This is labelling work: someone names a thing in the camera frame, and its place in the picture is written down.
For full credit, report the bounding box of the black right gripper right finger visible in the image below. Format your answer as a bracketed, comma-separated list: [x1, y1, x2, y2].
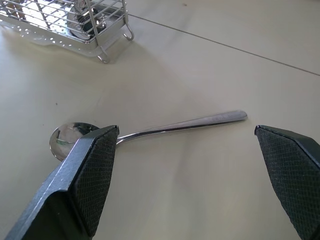
[254, 124, 320, 240]

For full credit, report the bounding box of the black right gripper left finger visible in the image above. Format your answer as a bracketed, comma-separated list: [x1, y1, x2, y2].
[3, 124, 120, 240]

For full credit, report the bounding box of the stainless steel spoon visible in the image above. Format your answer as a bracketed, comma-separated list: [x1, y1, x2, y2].
[49, 109, 248, 162]

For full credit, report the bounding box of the white perforated drip tray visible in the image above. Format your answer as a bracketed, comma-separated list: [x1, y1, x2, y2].
[0, 18, 103, 66]

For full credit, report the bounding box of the shiny steel spoon in rack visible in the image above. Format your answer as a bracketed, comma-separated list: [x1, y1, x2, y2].
[66, 0, 108, 40]

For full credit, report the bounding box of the white wire cutlery rack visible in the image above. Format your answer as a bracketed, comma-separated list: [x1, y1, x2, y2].
[0, 0, 135, 64]

